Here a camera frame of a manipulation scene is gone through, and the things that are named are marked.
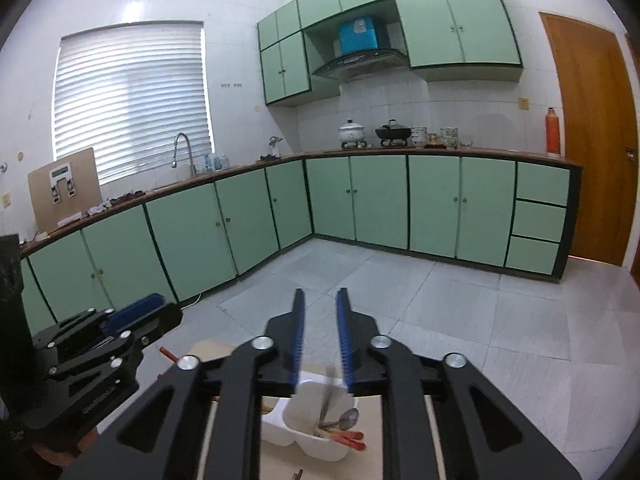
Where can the blue box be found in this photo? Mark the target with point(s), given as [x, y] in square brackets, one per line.
[357, 35]

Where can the brown cardboard box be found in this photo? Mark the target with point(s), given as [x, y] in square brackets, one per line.
[80, 195]

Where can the bottles beside sink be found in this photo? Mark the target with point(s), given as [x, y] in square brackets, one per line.
[216, 162]

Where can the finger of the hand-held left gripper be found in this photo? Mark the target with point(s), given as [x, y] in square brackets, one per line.
[160, 320]
[135, 312]

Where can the green wall cabinets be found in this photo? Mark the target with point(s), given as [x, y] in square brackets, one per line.
[450, 25]

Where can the tall black object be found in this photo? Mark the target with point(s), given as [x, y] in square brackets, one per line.
[12, 300]

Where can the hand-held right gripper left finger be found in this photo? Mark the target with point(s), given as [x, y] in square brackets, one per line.
[299, 340]

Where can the green base cabinets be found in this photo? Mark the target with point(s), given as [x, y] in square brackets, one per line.
[380, 200]

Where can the red-ended bamboo chopstick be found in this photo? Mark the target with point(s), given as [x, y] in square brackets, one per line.
[169, 353]
[350, 444]
[347, 434]

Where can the orange thermos flask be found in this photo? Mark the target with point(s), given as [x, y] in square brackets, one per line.
[553, 132]

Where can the black range hood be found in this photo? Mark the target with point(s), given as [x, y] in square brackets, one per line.
[360, 62]

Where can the white lidded pot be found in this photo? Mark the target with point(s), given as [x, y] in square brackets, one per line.
[351, 132]

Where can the dark cloth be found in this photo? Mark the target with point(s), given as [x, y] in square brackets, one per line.
[125, 198]

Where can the wooden door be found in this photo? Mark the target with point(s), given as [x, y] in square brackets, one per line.
[590, 135]

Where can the white two-compartment utensil holder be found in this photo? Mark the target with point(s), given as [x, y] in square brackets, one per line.
[305, 442]

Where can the white window blind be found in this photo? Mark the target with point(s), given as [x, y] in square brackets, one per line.
[130, 100]

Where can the stack of patterned bowls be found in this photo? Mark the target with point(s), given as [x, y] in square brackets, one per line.
[419, 136]

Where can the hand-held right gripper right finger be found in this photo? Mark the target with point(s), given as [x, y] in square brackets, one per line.
[344, 340]

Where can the metal spoon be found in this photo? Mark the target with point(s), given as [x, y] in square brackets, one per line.
[348, 416]

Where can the black lidded pot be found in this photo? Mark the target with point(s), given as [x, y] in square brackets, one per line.
[393, 132]

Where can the metal kitchen faucet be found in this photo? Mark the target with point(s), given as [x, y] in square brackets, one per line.
[187, 145]

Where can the small cups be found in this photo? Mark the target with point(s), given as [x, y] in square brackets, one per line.
[433, 140]

